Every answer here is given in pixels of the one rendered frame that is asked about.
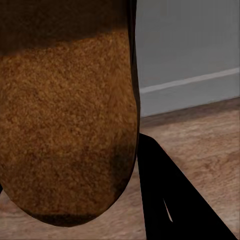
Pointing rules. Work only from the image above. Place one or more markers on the sandal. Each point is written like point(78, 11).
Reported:
point(69, 106)

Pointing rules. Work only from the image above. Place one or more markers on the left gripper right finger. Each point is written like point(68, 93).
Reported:
point(162, 182)

